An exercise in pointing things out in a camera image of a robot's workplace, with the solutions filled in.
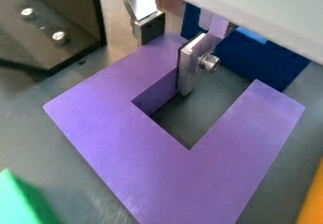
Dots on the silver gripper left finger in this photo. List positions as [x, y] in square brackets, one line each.
[145, 19]

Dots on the yellow long bar block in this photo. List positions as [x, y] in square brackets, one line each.
[311, 212]

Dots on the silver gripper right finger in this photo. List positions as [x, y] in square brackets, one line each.
[195, 55]

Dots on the purple U-shaped block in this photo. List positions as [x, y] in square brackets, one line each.
[169, 184]

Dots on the black angle bracket fixture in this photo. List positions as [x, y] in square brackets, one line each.
[45, 34]

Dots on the green S-shaped block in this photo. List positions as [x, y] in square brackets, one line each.
[23, 206]

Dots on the blue U-shaped block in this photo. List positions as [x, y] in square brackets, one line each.
[248, 54]

